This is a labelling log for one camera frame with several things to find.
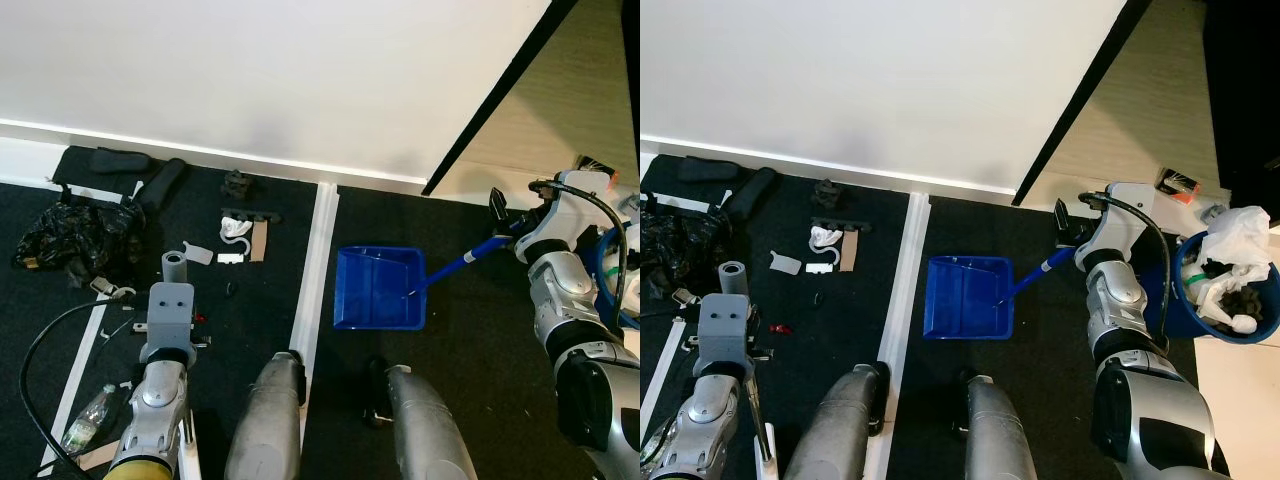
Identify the white broom stick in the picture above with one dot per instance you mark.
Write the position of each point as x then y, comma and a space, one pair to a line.
767, 455
192, 455

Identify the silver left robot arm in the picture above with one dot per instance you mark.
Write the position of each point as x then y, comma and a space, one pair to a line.
712, 410
158, 400

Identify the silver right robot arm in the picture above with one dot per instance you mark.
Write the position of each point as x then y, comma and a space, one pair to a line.
575, 300
1120, 310

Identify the white floor divider strip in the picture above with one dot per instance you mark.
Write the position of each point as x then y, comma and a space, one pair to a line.
905, 270
318, 250

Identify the orange and black box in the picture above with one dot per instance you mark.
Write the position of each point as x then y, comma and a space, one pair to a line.
1177, 185
591, 172

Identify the black crumpled rubbish bag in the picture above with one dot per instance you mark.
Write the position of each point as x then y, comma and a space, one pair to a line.
75, 240
670, 245

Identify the white plastic bag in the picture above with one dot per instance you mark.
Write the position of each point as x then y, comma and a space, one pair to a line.
1240, 240

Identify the flat black pad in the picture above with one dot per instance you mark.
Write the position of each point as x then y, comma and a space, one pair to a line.
120, 161
708, 169

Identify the black door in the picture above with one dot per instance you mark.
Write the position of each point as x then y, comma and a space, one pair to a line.
632, 60
1245, 90

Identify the thin black bar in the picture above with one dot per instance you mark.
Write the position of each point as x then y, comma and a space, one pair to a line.
265, 214
855, 224

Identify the brown cardboard piece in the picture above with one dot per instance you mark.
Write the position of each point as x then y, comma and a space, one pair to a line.
849, 252
259, 242

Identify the silver robot right leg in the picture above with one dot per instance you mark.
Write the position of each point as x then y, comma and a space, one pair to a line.
995, 440
425, 440

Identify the silver robot leg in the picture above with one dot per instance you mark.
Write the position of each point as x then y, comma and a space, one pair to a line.
995, 440
425, 440
830, 440
265, 430

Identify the small black lumpy object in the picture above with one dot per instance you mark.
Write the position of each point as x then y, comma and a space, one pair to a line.
237, 186
827, 194

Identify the white plastic scrap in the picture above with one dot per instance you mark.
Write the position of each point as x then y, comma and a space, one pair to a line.
234, 229
825, 238

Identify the white cup fragment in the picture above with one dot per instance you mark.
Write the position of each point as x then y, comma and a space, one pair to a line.
198, 255
786, 264

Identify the silver robot left leg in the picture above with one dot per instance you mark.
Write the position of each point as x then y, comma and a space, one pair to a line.
265, 430
830, 440

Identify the clear plastic bottle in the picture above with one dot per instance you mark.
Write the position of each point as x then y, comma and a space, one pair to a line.
88, 420

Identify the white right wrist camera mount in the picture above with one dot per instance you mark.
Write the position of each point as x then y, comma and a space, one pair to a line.
1120, 225
565, 215

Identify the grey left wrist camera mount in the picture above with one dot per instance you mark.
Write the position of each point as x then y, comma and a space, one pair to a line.
168, 310
725, 320

